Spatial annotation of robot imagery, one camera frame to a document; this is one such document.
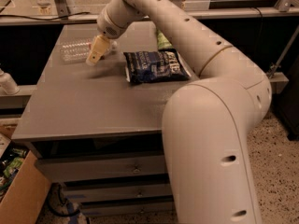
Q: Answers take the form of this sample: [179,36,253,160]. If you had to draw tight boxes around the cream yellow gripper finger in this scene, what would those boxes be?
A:
[86,35,110,66]

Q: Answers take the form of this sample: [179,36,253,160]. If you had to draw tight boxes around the clear plastic water bottle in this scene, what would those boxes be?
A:
[60,38,118,63]

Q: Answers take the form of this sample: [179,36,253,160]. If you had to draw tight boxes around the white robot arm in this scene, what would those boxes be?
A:
[87,0,272,224]

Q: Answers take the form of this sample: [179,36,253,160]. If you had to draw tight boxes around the blue chip bag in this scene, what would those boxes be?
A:
[123,49,191,84]

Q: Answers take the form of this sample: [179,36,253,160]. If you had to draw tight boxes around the green chip bag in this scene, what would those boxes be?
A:
[156,30,173,50]

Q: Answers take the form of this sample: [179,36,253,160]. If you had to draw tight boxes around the grey drawer cabinet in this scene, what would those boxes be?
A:
[13,21,182,217]

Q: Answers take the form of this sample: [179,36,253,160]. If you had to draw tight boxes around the white pipe at left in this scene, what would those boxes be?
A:
[0,69,20,95]

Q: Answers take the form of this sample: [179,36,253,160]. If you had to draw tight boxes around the green snack packs in box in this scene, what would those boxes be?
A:
[0,147,28,191]

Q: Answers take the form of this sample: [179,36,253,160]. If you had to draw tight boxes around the cardboard box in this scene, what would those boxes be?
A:
[0,125,52,224]

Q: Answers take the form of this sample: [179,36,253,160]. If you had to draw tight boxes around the black cable on ledge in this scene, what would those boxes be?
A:
[0,11,92,21]

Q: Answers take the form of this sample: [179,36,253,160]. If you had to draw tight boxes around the black cable on floor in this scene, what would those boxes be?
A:
[45,187,82,218]

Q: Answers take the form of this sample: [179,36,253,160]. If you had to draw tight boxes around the metal frame rail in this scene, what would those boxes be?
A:
[1,0,298,23]

